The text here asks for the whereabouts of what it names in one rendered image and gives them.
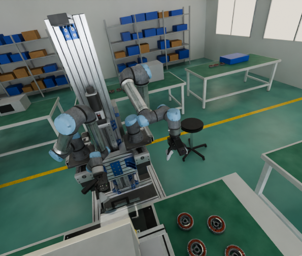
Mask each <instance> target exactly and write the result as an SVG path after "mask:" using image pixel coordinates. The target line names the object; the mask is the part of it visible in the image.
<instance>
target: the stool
mask: <svg viewBox="0 0 302 256"><path fill-rule="evenodd" d="M203 127H204V123H203V122H202V121H201V120H200V119H197V118H186V119H184V120H182V121H181V130H183V131H185V132H187V133H190V138H188V141H189V145H190V147H187V149H189V150H188V152H187V154H185V155H184V156H183V158H182V160H183V161H185V158H186V157H187V156H188V154H189V153H190V152H191V151H193V152H195V153H196V154H198V155H199V156H200V157H202V159H203V160H205V157H204V156H203V155H202V154H200V153H199V152H197V151H196V150H195V149H196V148H200V147H203V146H204V147H207V145H206V143H205V144H202V145H199V146H195V147H193V133H197V132H199V131H201V130H202V129H203Z"/></svg>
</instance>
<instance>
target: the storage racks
mask: <svg viewBox="0 0 302 256"><path fill-rule="evenodd" d="M184 15H189V29H188V30H182V31H169V32H166V33H165V26H164V19H165V18H171V17H177V16H183V24H184ZM177 16H169V17H164V12H163V10H162V18H158V19H153V20H158V23H159V27H160V19H163V31H164V34H163V35H164V44H165V49H162V50H161V49H158V48H155V49H150V52H146V53H142V54H147V53H152V52H157V51H161V55H162V51H163V50H165V57H166V62H165V63H163V64H166V69H167V70H168V67H167V63H170V62H175V61H180V60H184V62H185V59H189V65H190V6H189V13H188V14H184V7H183V14H182V15H177ZM134 19H135V23H129V24H123V25H122V24H121V25H114V26H108V27H107V25H106V21H105V20H103V21H104V25H105V29H106V33H107V37H108V41H109V45H110V49H111V53H112V57H113V61H114V65H115V69H116V73H117V77H118V79H119V75H118V74H121V72H119V71H118V69H117V66H116V62H115V60H118V59H123V58H128V57H133V56H138V58H139V55H140V57H141V63H143V62H142V54H141V49H140V42H139V40H141V39H147V38H152V37H157V36H160V40H161V36H163V35H156V36H152V37H146V38H145V37H143V38H141V39H139V35H138V29H137V23H141V22H147V21H153V20H147V21H141V22H136V16H135V15H134ZM130 24H132V25H133V31H134V33H135V27H134V24H135V25H136V31H137V37H138V39H136V40H133V39H131V40H130V41H125V42H131V41H136V45H137V40H138V44H139V50H140V53H139V54H137V55H132V56H128V55H127V54H126V55H125V56H126V57H122V58H116V57H115V56H114V54H113V50H112V46H111V45H115V44H120V43H125V42H124V41H116V42H111V41H110V37H109V33H108V28H112V27H118V26H124V25H130ZM45 31H46V33H47V35H48V37H45V38H40V39H36V40H30V41H23V42H19V43H15V41H14V39H13V37H12V35H9V36H10V37H11V39H12V41H13V44H5V45H1V46H0V47H2V46H8V45H15V47H16V48H17V50H18V52H19V54H20V56H21V58H22V59H23V60H22V61H17V62H11V63H6V64H3V65H1V64H0V66H4V65H9V64H13V63H18V62H24V63H25V65H26V67H27V69H28V70H29V72H30V74H31V76H28V77H23V78H18V79H17V78H16V79H13V80H8V81H3V82H1V81H0V85H1V86H2V88H3V89H4V91H5V92H6V93H4V94H0V100H1V99H5V98H9V97H14V96H17V95H22V94H27V93H32V92H37V91H40V92H41V94H42V96H43V97H44V95H43V93H42V90H45V91H46V92H47V89H51V88H55V87H60V86H65V85H69V86H70V89H71V91H73V90H72V88H71V85H70V83H69V81H68V78H67V76H66V74H65V71H64V67H62V64H61V62H60V60H59V57H58V52H56V50H55V48H54V46H53V43H52V41H51V37H50V36H49V34H48V31H47V29H45ZM185 31H189V44H187V43H185ZM179 32H183V43H182V46H183V47H184V48H185V46H187V45H189V57H188V58H184V59H179V60H174V61H169V62H168V61H167V53H166V50H168V49H173V48H177V47H182V46H177V47H170V48H166V39H165V35H168V34H174V33H179ZM43 39H49V40H50V42H51V45H52V47H53V49H54V52H55V53H51V54H47V55H46V56H43V57H38V58H33V59H31V58H30V59H28V60H24V58H23V56H22V54H21V52H20V50H19V48H18V46H17V44H20V43H21V45H22V47H23V49H24V51H26V49H25V47H24V45H23V43H26V42H32V41H37V40H43ZM50 56H57V59H58V61H59V63H60V66H61V68H58V69H57V71H54V72H48V73H45V72H44V73H43V74H38V75H33V74H32V72H31V71H30V69H29V67H28V65H27V63H26V61H29V60H30V62H31V64H32V66H33V68H35V67H34V65H33V63H32V61H31V60H34V59H39V58H45V57H50ZM163 67H164V66H163ZM0 70H1V72H2V73H4V72H3V70H2V69H1V67H0ZM60 71H63V73H64V75H65V77H66V80H67V82H68V84H64V85H59V86H58V85H56V86H55V87H49V88H47V87H46V88H44V89H40V87H39V85H38V84H37V82H36V80H35V78H34V77H35V76H38V78H39V79H40V75H44V74H50V73H55V72H60ZM30 77H32V78H33V80H34V81H35V83H36V85H37V87H38V89H39V90H33V91H30V92H26V93H24V92H22V93H21V94H17V95H12V96H10V95H9V94H8V92H7V91H6V89H5V88H4V86H3V84H2V83H5V82H8V83H9V84H10V85H11V83H10V81H15V80H20V79H25V78H30Z"/></svg>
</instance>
